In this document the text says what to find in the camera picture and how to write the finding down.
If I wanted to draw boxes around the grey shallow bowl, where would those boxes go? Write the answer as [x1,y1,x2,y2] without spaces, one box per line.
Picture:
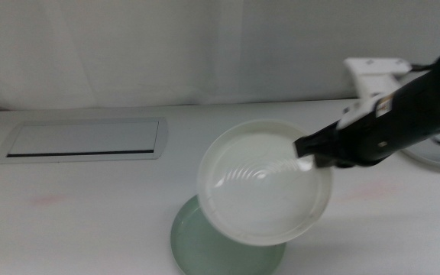
[397,121,440,175]

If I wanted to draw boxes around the white cloth curtain backdrop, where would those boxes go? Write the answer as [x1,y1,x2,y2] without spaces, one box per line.
[0,0,440,112]

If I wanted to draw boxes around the pale green shallow bowl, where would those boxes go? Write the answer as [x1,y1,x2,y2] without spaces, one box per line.
[170,193,286,275]

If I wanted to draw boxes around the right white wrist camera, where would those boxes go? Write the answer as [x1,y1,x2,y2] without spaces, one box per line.
[336,57,413,130]

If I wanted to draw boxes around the silver table cable hatch cover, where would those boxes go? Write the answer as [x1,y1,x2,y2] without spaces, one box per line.
[0,116,170,165]

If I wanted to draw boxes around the white shallow bowl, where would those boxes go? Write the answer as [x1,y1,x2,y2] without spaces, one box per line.
[196,118,334,247]

